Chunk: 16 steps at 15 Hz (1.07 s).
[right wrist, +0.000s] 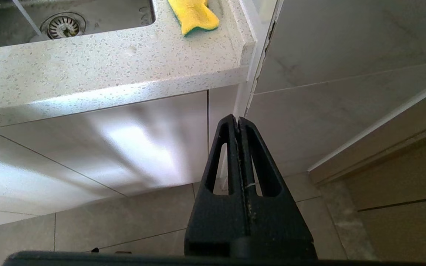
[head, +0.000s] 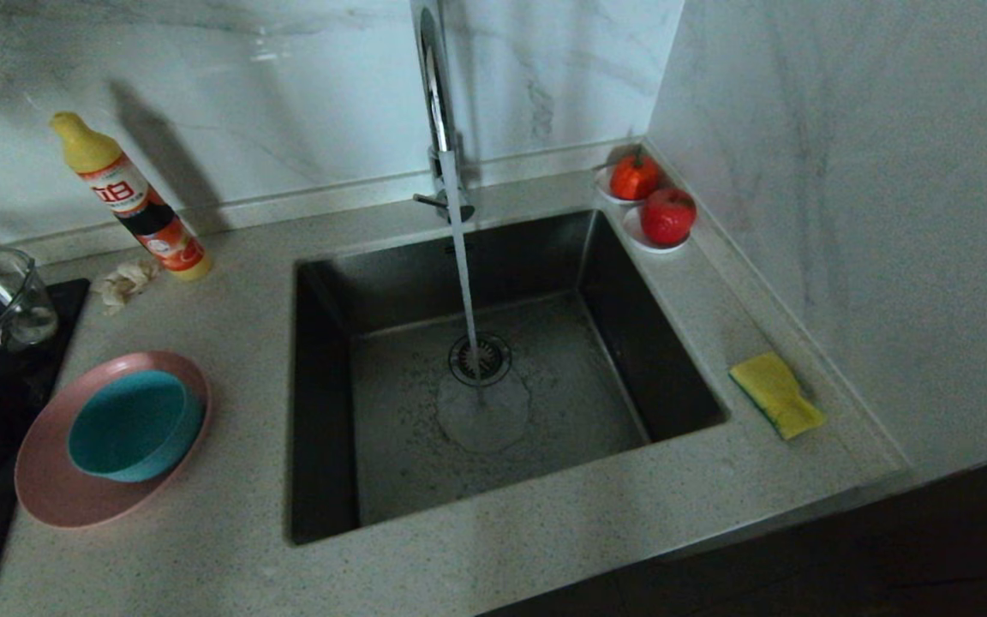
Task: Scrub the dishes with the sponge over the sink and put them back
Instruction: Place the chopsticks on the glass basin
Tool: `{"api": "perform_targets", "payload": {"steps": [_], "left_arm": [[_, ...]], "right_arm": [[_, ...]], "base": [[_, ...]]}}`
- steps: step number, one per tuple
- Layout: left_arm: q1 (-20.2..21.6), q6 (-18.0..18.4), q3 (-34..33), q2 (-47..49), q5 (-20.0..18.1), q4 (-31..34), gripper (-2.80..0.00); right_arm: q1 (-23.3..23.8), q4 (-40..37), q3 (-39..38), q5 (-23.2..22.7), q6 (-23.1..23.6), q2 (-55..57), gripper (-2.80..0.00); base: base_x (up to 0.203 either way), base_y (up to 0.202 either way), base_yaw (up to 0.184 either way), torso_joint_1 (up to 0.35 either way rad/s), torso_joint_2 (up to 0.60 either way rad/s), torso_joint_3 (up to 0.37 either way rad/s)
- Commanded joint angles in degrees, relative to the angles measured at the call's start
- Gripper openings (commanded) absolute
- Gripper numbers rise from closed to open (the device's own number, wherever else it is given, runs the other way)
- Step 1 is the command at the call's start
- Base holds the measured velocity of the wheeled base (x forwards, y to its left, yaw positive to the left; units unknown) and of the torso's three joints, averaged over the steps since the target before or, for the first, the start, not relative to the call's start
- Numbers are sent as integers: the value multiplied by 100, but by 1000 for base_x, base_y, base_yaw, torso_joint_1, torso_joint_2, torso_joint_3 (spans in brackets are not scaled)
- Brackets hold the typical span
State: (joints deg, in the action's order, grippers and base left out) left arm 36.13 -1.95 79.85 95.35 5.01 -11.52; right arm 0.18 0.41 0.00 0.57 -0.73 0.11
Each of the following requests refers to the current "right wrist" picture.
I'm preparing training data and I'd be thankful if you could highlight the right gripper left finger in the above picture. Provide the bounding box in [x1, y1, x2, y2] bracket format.
[185, 114, 252, 258]

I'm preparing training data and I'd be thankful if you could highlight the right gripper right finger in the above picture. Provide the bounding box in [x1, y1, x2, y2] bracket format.
[231, 117, 317, 259]

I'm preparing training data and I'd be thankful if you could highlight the white cabinet door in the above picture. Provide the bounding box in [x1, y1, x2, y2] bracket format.
[0, 91, 209, 196]

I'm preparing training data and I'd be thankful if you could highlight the yellow sponge green backing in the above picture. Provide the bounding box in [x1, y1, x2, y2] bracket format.
[168, 0, 220, 36]

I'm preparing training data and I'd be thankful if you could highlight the round metal drain strainer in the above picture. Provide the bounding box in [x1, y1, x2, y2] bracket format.
[40, 12, 87, 40]

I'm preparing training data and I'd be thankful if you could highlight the stainless steel sink basin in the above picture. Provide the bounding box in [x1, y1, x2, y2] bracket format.
[0, 0, 156, 50]

